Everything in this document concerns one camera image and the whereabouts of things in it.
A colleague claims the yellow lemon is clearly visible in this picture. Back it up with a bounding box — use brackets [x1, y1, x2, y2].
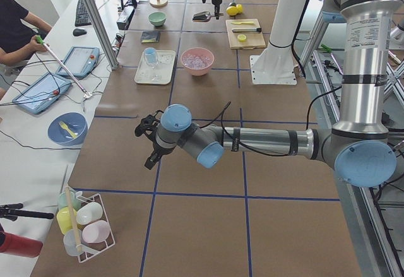
[226, 6, 239, 16]
[236, 4, 244, 14]

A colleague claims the grey folded cloth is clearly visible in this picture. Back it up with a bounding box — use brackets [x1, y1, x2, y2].
[141, 30, 160, 44]

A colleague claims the blue bowl on desk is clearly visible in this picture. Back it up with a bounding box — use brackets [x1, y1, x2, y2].
[47, 112, 88, 146]

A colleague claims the white wire cup rack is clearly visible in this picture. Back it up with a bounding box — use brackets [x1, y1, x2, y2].
[57, 186, 116, 263]

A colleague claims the white cup in rack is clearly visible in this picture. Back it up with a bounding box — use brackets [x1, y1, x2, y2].
[76, 202, 103, 225]

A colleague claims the pink bowl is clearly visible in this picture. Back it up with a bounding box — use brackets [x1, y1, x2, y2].
[180, 47, 215, 76]

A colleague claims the cream bear tray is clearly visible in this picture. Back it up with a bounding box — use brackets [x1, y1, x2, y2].
[134, 49, 177, 85]

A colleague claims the yellow lemon lower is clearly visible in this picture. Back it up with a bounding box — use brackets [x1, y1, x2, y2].
[236, 4, 244, 14]

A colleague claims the teach pendant near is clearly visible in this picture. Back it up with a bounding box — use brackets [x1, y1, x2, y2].
[12, 73, 71, 115]

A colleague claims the red bottle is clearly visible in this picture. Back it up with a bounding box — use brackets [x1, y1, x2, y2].
[1, 227, 43, 258]

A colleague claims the steel rod handle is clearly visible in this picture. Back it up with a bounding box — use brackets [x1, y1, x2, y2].
[232, 27, 262, 33]

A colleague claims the black computer mouse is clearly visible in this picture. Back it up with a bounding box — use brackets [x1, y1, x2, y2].
[72, 28, 87, 37]

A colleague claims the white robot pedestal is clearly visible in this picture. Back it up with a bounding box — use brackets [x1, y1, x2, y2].
[251, 0, 308, 85]

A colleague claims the teach pendant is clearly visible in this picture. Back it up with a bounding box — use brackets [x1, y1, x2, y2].
[12, 73, 71, 115]
[62, 46, 100, 80]

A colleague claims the pink cup in rack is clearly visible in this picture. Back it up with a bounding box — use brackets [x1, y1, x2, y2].
[82, 220, 110, 243]

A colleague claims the black tripod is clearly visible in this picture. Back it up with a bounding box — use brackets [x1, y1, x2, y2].
[1, 203, 54, 221]

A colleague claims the yellow fork in bowl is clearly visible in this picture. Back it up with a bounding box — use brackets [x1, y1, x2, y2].
[59, 120, 77, 139]

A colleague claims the wooden cutting board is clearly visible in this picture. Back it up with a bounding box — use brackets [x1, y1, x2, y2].
[225, 18, 266, 49]

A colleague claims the silver metal ice scoop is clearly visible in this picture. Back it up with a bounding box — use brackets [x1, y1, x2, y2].
[192, 11, 223, 22]

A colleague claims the reacher grabber stick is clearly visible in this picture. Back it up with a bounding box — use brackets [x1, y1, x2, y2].
[35, 35, 93, 99]

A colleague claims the blue plastic cup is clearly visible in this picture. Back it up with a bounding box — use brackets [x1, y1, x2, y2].
[144, 47, 158, 66]

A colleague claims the aluminium frame post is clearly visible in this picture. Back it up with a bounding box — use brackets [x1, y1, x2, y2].
[83, 0, 119, 70]

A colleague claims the green ceramic bowl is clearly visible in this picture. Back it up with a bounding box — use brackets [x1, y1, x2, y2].
[148, 11, 167, 27]

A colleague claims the yellow cup in rack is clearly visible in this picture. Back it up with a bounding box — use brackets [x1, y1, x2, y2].
[56, 206, 73, 235]

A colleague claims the person forearm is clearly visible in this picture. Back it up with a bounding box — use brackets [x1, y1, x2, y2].
[0, 44, 35, 66]

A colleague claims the half lemon slice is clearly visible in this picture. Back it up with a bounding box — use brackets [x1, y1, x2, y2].
[237, 34, 247, 42]

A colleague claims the green cup in rack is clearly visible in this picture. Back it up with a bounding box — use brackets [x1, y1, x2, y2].
[57, 191, 81, 211]

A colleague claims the person hand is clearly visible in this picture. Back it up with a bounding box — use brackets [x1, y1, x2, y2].
[28, 35, 47, 52]

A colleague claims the teach pendant far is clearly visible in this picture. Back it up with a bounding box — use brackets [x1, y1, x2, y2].
[62, 46, 100, 80]

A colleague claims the black keyboard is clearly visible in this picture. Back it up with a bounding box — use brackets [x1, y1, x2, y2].
[74, 0, 92, 27]

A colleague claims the clear cup in rack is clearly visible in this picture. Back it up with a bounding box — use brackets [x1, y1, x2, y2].
[63, 229, 83, 256]

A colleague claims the clear wine glass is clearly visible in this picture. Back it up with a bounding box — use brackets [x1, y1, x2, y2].
[146, 62, 160, 82]

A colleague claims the yellow plastic knife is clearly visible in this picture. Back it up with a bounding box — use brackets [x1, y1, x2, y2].
[231, 21, 254, 25]

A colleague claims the yellow lemon upper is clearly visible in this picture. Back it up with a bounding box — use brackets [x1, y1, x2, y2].
[226, 6, 239, 16]

